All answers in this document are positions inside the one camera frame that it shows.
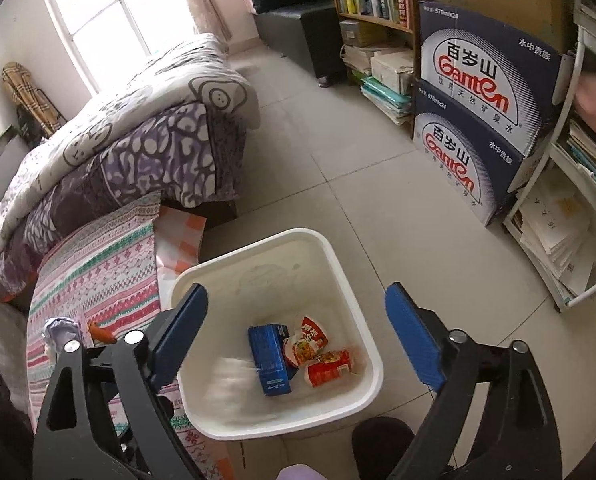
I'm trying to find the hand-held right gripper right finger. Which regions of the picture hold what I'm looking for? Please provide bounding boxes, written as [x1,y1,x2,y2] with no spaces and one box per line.
[384,282,563,480]

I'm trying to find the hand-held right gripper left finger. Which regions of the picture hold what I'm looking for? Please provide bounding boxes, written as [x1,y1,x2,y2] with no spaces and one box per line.
[32,282,209,480]

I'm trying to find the small orange wrapper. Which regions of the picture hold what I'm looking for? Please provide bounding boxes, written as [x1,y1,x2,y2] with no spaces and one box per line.
[87,321,116,345]

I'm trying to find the red snack packet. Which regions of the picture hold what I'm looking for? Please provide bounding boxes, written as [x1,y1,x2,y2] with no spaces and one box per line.
[305,349,353,388]
[283,316,329,367]

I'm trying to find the blue drink carton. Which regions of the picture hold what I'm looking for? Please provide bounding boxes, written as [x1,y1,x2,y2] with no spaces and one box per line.
[248,324,299,397]

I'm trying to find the white plastic bin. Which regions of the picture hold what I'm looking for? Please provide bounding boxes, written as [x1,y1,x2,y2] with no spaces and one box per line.
[170,228,385,442]

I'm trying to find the grey tissue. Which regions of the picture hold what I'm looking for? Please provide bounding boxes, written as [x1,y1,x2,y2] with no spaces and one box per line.
[42,317,88,361]

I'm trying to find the orange checkered box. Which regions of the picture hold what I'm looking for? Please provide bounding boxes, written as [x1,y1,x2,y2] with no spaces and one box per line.
[154,205,207,306]

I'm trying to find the striped patterned tablecloth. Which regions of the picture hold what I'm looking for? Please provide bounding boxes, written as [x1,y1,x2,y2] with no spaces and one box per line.
[27,190,229,480]

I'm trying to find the dark round object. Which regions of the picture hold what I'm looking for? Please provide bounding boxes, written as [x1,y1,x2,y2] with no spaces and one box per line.
[352,416,416,480]

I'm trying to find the lilac cloth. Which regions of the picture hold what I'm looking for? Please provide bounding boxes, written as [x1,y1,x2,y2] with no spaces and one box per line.
[278,464,325,480]

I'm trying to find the grey textured cloth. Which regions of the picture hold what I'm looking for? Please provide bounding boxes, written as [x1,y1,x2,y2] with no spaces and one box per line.
[0,285,29,396]

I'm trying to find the purple patterned blanket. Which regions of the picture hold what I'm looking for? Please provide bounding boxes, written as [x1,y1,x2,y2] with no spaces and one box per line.
[0,101,249,301]

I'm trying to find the pile of white papers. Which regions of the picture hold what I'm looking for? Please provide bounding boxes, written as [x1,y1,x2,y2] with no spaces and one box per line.
[518,170,596,301]

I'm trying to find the blue water carton box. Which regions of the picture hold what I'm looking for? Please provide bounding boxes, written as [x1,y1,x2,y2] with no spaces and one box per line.
[418,0,571,158]
[412,79,548,227]

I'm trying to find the white cartoon quilt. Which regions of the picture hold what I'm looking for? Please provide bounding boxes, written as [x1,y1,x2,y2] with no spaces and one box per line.
[0,33,261,266]

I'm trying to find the stack of teal books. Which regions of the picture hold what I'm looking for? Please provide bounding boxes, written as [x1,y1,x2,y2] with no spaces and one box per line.
[360,77,413,126]

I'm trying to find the dark hanging bag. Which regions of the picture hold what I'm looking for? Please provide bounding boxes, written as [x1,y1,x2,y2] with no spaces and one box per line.
[15,105,44,148]

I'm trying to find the books on white rack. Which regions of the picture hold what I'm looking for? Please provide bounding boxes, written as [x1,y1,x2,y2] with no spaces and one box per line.
[565,117,596,196]

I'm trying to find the white box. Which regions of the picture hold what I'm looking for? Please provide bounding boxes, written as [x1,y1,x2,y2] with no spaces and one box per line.
[370,50,415,96]

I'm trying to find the plaid garment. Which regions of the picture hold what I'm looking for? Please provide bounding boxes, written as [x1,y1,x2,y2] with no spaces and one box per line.
[2,62,69,136]

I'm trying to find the window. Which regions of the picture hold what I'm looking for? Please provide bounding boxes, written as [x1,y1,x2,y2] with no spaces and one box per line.
[43,0,201,96]

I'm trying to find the black bench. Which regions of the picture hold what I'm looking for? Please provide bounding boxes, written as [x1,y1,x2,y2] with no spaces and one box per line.
[253,2,349,88]

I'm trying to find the wooden bookshelf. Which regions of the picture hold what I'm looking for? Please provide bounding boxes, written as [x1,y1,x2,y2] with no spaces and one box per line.
[318,0,429,141]

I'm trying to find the white metal rack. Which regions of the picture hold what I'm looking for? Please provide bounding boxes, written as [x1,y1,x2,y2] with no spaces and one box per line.
[502,0,596,313]

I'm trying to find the beige curtain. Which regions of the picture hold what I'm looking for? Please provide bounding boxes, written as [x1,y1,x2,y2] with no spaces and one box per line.
[178,0,243,53]

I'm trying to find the brown cardboard box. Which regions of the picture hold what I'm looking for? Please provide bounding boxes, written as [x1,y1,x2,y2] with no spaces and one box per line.
[425,0,576,53]

